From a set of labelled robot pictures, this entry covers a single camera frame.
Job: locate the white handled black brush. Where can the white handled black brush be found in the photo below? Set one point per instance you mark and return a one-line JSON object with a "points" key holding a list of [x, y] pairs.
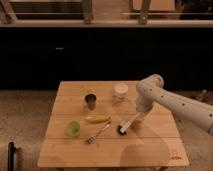
{"points": [[125, 125]]}

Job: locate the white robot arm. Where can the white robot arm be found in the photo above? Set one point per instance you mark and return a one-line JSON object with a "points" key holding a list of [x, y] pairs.
{"points": [[151, 90]]}

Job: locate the clear glass jar white lid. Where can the clear glass jar white lid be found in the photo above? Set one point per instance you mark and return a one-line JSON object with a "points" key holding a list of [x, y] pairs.
{"points": [[120, 90]]}

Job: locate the dark metal cup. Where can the dark metal cup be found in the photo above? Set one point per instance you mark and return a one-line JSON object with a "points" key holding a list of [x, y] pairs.
{"points": [[90, 100]]}

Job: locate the yellow banana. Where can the yellow banana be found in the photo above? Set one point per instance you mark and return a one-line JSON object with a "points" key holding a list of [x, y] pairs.
{"points": [[97, 119]]}

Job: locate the wooden folding table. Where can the wooden folding table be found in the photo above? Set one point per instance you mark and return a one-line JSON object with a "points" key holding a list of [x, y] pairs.
{"points": [[152, 141]]}

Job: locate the green cup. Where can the green cup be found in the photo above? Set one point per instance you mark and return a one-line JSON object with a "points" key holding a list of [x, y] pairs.
{"points": [[73, 129]]}

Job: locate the metal fork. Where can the metal fork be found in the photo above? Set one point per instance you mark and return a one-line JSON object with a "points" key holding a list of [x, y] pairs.
{"points": [[93, 137]]}

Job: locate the black object at floor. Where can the black object at floor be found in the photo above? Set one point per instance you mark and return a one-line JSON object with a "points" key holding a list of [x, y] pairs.
{"points": [[11, 152]]}

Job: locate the wooden railing bench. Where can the wooden railing bench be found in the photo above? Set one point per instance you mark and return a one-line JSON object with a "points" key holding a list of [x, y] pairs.
{"points": [[106, 13]]}

